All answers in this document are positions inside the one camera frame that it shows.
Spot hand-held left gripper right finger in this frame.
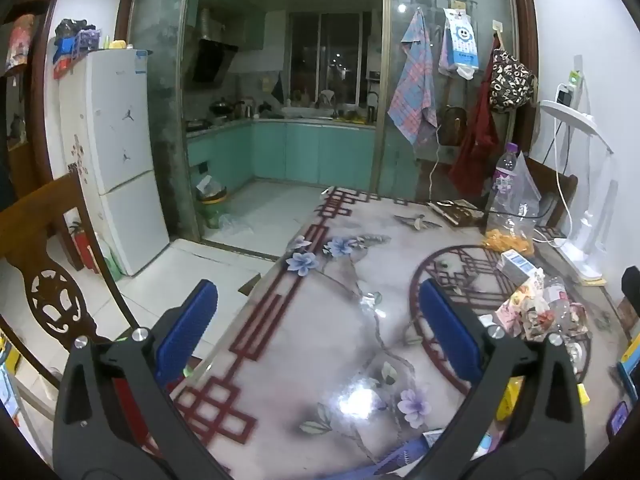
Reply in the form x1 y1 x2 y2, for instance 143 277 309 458
404 280 590 480

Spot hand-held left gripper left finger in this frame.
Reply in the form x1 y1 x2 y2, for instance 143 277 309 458
52 279 223 480

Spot white blue milk carton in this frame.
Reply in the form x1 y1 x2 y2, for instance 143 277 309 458
500 250 535 287

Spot pink brown wrapper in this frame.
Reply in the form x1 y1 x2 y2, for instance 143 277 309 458
520 300 590 342

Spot strawberry print snack bag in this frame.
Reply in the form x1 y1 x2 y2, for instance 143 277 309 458
500 267 546 333

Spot yellow packet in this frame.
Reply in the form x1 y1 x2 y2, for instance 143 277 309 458
496 377 524 422

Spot green plastic bottle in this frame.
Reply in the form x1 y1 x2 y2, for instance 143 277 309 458
100 240 123 281

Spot brown woven mat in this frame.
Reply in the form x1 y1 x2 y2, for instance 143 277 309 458
427 199 486 228

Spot crushed clear plastic bottle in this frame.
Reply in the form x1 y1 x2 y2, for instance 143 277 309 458
542 275 571 311

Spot green kitchen waste bin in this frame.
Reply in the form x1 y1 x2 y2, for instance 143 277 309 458
195 175 231 231

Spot red fire extinguisher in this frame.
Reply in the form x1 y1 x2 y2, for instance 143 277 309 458
70 222 101 273

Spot carved wooden chair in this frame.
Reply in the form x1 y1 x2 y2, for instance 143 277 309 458
0 170 146 391

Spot clear plastic bag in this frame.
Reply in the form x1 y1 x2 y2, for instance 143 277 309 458
482 152 543 256

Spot purple label plastic bottle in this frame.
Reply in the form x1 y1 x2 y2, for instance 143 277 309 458
492 142 523 231

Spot white desk lamp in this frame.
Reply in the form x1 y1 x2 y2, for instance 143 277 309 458
539 99 618 281

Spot white refrigerator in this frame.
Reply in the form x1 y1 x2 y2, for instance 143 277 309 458
59 49 171 277

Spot brown wooden board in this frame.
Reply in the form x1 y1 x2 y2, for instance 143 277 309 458
617 300 638 331

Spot red hanging cloth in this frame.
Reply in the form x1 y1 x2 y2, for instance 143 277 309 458
447 35 501 198

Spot plain wooden chair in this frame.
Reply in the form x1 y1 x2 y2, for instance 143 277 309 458
520 157 578 231

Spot blue edged dark board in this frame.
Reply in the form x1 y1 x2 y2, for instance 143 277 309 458
616 350 640 401

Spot purple phone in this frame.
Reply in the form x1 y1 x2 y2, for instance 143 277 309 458
606 400 629 437

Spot teal kitchen cabinets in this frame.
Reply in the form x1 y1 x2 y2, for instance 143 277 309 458
186 120 378 188

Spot plaid hanging towel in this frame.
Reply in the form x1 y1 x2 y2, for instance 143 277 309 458
387 7 438 146

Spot patterned brown hanging bag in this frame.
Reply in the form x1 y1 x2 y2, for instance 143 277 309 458
487 47 533 111

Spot white phone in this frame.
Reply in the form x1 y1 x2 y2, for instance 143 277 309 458
557 72 585 108

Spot black range hood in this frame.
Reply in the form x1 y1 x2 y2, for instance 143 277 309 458
192 37 240 85

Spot white blue hanging bag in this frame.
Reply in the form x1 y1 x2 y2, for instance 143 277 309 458
439 7 480 81

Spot kitchen window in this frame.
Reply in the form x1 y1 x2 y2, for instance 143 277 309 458
290 10 375 108

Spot pile of folded bags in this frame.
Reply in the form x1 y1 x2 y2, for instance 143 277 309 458
52 19 103 78

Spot colourful hanging poster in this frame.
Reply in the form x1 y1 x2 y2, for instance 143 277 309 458
5 14 38 73

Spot white cable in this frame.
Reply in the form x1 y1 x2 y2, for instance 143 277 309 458
532 150 574 248

